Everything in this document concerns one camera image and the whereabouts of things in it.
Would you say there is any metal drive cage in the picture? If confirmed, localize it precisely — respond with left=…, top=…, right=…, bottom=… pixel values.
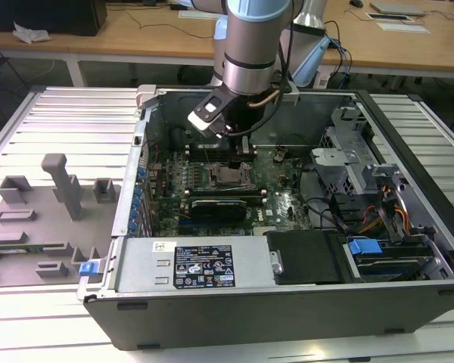
left=309, top=105, right=375, bottom=197

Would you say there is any dark hard disk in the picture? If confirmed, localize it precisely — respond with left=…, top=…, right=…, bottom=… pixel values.
left=353, top=245, right=436, bottom=283

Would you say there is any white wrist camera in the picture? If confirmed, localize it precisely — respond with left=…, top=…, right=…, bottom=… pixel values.
left=187, top=90, right=232, bottom=140

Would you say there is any CPU socket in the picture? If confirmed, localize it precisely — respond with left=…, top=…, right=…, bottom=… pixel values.
left=210, top=162, right=257, bottom=189

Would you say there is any black open PC case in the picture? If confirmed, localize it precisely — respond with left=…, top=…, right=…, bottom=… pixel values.
left=77, top=83, right=454, bottom=351

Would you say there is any blue disk carrier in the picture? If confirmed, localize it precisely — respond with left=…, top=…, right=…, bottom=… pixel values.
left=346, top=237, right=381, bottom=262

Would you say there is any grey flat laptop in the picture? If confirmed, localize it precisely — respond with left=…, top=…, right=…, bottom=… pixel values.
left=369, top=2, right=427, bottom=17

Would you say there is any wooden desk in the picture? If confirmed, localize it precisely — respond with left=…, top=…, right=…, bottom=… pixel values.
left=0, top=0, right=454, bottom=80

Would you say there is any green RAM stick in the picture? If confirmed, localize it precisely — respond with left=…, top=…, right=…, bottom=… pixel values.
left=0, top=245, right=46, bottom=255

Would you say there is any small silver hinge latch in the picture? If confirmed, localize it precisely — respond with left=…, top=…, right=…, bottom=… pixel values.
left=270, top=250, right=285, bottom=273

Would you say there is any metal socket cover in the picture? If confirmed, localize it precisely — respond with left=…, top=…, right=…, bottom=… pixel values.
left=210, top=161, right=257, bottom=188

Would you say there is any blue case latch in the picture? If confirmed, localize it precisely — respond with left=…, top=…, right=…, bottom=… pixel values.
left=78, top=261, right=99, bottom=278

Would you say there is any silver power supply unit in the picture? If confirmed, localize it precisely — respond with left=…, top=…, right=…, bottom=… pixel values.
left=115, top=236, right=277, bottom=294

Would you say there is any black graphics card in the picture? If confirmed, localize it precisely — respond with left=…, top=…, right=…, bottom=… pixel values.
left=188, top=198, right=249, bottom=224

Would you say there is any orange yellow wire bundle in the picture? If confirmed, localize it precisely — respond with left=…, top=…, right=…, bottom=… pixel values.
left=362, top=200, right=409, bottom=231

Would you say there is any blue cable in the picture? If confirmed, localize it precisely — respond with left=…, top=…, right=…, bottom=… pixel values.
left=338, top=41, right=353, bottom=76

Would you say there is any grey metal bracket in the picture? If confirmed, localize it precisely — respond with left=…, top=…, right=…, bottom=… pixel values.
left=370, top=164, right=402, bottom=190

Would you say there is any green motherboard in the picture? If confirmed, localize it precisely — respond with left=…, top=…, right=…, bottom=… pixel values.
left=145, top=147, right=315, bottom=237

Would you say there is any black computer tower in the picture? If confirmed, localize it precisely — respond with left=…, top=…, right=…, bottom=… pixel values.
left=0, top=0, right=109, bottom=37

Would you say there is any crumpled white paper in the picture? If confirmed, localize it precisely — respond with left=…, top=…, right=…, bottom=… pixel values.
left=13, top=20, right=52, bottom=45

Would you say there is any grey case handle latch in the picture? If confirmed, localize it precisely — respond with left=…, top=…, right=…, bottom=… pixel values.
left=135, top=85, right=159, bottom=110

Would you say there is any black rounded plastic part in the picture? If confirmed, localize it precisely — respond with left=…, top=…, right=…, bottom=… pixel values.
left=169, top=127, right=190, bottom=148

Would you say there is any grey parts rack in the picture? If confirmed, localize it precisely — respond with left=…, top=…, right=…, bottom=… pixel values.
left=0, top=153, right=122, bottom=288

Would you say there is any black camera cable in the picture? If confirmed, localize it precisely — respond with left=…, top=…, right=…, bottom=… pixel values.
left=225, top=67, right=294, bottom=137

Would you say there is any black plastic shroud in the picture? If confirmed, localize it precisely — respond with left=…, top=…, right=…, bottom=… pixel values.
left=266, top=230, right=345, bottom=287

